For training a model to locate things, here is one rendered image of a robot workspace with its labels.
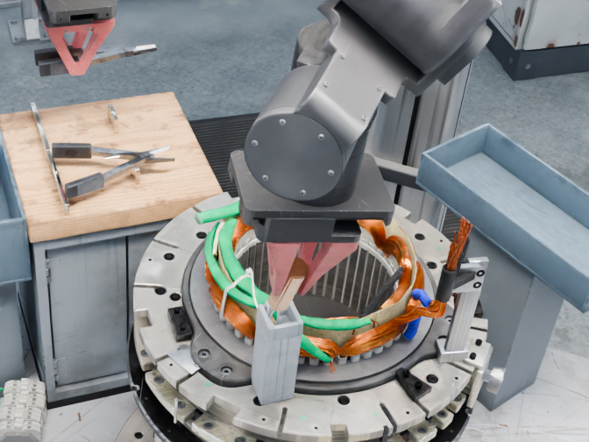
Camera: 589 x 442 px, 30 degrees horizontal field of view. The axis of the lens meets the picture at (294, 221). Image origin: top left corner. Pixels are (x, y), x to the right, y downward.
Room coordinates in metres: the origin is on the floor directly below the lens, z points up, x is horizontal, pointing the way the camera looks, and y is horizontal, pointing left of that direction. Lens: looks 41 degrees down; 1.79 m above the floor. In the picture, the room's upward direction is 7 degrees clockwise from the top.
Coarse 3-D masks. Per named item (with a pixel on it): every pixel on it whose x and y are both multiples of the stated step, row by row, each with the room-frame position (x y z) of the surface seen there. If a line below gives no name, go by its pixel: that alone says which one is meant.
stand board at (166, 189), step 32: (160, 96) 1.03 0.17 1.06; (0, 128) 0.94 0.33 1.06; (32, 128) 0.94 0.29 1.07; (64, 128) 0.95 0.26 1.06; (96, 128) 0.96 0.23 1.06; (128, 128) 0.96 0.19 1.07; (160, 128) 0.97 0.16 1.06; (32, 160) 0.89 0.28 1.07; (64, 160) 0.89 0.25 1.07; (96, 160) 0.90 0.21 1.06; (192, 160) 0.92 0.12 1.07; (32, 192) 0.84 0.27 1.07; (96, 192) 0.85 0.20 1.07; (128, 192) 0.86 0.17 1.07; (160, 192) 0.86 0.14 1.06; (192, 192) 0.87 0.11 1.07; (32, 224) 0.79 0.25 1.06; (64, 224) 0.80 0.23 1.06; (96, 224) 0.82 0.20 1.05; (128, 224) 0.83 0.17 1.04
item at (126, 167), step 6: (138, 156) 0.88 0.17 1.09; (126, 162) 0.87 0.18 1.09; (132, 162) 0.87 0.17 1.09; (138, 162) 0.88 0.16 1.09; (144, 162) 0.88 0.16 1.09; (114, 168) 0.86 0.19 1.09; (120, 168) 0.86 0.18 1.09; (126, 168) 0.86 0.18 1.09; (132, 168) 0.87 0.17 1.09; (108, 174) 0.85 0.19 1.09; (114, 174) 0.85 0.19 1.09; (120, 174) 0.86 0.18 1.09; (108, 180) 0.85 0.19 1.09
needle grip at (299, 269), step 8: (296, 264) 0.56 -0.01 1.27; (304, 264) 0.56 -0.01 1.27; (296, 272) 0.56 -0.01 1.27; (304, 272) 0.56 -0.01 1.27; (288, 280) 0.55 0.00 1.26; (296, 280) 0.55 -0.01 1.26; (288, 288) 0.56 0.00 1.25; (296, 288) 0.56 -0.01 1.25; (272, 296) 0.57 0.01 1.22; (280, 296) 0.56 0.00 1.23; (288, 296) 0.56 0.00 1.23; (272, 304) 0.57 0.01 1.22; (280, 304) 0.57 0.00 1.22; (288, 304) 0.57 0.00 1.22
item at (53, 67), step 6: (48, 60) 0.92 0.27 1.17; (54, 60) 0.93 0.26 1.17; (60, 60) 0.93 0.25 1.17; (78, 60) 0.93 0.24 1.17; (42, 66) 0.92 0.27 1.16; (48, 66) 0.92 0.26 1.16; (54, 66) 0.92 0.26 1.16; (60, 66) 0.92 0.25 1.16; (42, 72) 0.92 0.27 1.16; (48, 72) 0.92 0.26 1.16; (54, 72) 0.92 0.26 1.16; (60, 72) 0.92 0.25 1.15; (66, 72) 0.93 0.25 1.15
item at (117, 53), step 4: (108, 52) 0.96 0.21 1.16; (112, 52) 0.96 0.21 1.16; (116, 52) 0.96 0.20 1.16; (120, 52) 0.96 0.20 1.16; (124, 52) 0.96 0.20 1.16; (96, 56) 0.95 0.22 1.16; (100, 56) 0.95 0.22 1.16; (104, 56) 0.95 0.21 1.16; (108, 56) 0.95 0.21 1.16; (112, 56) 0.95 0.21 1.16; (116, 56) 0.96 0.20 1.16; (120, 56) 0.96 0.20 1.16; (124, 56) 0.96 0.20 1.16; (92, 60) 0.94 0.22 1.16; (96, 60) 0.94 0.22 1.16; (100, 60) 0.95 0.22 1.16; (104, 60) 0.95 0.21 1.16; (108, 60) 0.95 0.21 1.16; (112, 60) 0.95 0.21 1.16; (92, 64) 0.94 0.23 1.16
